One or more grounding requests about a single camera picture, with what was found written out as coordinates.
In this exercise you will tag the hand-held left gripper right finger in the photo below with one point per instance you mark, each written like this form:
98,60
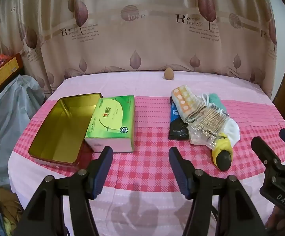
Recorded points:
179,174

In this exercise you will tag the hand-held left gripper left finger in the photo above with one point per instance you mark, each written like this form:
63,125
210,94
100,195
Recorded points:
102,174

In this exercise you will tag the white sock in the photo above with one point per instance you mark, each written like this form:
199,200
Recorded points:
231,130

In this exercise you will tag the yellow and black plush toy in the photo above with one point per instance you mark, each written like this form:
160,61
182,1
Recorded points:
222,159

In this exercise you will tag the black and blue packet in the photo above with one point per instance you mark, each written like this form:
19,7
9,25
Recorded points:
178,129

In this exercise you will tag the clear bag of cotton swabs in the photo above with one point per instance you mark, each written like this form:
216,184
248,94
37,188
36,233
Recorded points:
211,124

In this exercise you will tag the gold metal tin box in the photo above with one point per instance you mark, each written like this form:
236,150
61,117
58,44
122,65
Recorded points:
58,127

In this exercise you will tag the teal fluffy puff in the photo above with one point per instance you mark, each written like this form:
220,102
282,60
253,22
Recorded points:
216,100

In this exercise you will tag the orange dotted towel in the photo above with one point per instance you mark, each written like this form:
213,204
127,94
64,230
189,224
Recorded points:
184,100

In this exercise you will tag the beige egg-shaped makeup sponge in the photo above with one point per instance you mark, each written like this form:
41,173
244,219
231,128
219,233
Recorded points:
168,74

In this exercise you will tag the person's right hand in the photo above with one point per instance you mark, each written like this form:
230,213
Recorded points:
276,217

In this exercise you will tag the pink checked tablecloth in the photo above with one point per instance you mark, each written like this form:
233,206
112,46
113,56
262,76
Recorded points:
144,164

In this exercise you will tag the green tissue box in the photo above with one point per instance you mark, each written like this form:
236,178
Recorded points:
110,120

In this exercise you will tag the yellow crumpled cloth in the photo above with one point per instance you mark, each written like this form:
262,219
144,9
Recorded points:
5,209

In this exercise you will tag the pale blue plastic sheet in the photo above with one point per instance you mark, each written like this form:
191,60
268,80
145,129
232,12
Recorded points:
7,118

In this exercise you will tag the beige leaf-print curtain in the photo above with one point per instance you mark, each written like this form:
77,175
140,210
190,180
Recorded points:
132,41

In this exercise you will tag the orange and yellow cardboard box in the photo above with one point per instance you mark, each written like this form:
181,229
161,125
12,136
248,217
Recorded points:
7,71

